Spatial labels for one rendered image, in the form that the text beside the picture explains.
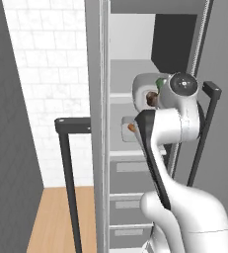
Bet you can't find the white vegetable container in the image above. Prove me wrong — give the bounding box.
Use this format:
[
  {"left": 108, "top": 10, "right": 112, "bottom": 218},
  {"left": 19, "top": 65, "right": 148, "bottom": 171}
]
[{"left": 132, "top": 72, "right": 173, "bottom": 114}]

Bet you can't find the brown mushroom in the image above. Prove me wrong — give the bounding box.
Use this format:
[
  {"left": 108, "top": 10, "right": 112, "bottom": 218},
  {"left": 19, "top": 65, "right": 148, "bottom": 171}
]
[{"left": 145, "top": 91, "right": 160, "bottom": 108}]

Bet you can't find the grey freezer cabinet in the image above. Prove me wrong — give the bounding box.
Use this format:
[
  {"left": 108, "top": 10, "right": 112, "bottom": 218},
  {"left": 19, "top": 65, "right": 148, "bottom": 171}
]
[{"left": 99, "top": 0, "right": 215, "bottom": 253}]

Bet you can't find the white meat container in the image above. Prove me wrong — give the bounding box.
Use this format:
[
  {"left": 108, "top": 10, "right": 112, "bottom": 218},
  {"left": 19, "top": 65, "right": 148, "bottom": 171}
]
[{"left": 120, "top": 116, "right": 143, "bottom": 143}]

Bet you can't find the green broccoli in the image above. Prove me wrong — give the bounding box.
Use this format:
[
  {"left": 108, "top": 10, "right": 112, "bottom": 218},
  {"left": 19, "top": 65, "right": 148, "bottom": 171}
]
[{"left": 155, "top": 77, "right": 166, "bottom": 91}]

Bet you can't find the grey freezer rack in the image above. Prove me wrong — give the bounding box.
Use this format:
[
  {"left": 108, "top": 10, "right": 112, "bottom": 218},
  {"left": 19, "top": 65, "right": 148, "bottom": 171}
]
[
  {"left": 109, "top": 58, "right": 169, "bottom": 101},
  {"left": 109, "top": 103, "right": 169, "bottom": 158}
]

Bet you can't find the grey freezer door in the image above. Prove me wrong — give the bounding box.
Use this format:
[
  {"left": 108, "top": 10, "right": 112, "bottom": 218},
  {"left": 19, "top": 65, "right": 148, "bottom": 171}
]
[
  {"left": 84, "top": 0, "right": 111, "bottom": 253},
  {"left": 173, "top": 0, "right": 228, "bottom": 231}
]

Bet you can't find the large grey freezer drawer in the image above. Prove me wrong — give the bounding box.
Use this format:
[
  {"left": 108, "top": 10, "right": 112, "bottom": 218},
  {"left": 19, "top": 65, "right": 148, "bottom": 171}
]
[{"left": 109, "top": 156, "right": 160, "bottom": 196}]

